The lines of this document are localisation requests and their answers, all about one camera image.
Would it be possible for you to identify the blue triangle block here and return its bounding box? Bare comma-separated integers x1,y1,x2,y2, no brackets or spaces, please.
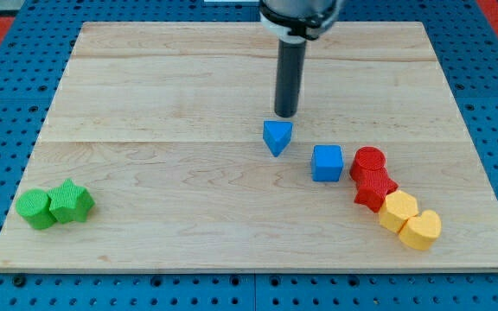
263,120,293,157

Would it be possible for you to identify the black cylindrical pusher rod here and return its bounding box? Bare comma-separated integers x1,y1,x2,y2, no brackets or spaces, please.
274,41,306,118

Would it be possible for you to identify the blue cube block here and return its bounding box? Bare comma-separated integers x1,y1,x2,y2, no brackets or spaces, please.
310,145,344,182

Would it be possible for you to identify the light wooden board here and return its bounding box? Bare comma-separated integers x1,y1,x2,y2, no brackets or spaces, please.
0,22,498,274

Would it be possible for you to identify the red cylinder block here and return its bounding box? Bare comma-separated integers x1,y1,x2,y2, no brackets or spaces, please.
349,146,386,181

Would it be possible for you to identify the red star block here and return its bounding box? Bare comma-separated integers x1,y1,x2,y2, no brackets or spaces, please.
350,168,399,213

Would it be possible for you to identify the yellow hexagon block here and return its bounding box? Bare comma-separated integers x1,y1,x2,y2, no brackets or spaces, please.
378,190,419,233

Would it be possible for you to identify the green star block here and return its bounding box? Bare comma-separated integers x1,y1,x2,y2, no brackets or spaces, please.
48,179,95,224

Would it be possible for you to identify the yellow heart block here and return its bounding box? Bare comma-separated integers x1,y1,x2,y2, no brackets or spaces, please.
399,210,442,251

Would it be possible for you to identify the green cylinder block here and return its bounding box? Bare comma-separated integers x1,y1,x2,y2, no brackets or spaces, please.
16,189,57,230

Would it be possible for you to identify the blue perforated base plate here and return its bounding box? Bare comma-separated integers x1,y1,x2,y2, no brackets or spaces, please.
0,0,498,310

